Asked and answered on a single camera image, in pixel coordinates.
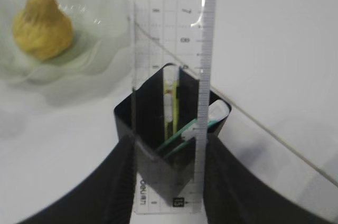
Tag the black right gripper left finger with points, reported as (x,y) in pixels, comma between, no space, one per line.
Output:
(105,196)

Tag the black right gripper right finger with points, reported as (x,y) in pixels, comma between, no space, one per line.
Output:
(232,194)

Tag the teal utility knife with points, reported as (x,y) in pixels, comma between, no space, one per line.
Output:
(218,111)

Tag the yellow utility knife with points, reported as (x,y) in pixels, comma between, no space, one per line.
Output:
(170,100)

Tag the yellow pear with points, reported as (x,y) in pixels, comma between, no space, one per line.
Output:
(42,30)

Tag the clear plastic ruler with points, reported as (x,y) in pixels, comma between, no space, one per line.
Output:
(179,32)

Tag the black square pen holder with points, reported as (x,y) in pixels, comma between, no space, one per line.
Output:
(162,185)

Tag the frosted green wavy glass plate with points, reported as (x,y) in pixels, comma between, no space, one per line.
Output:
(101,29)

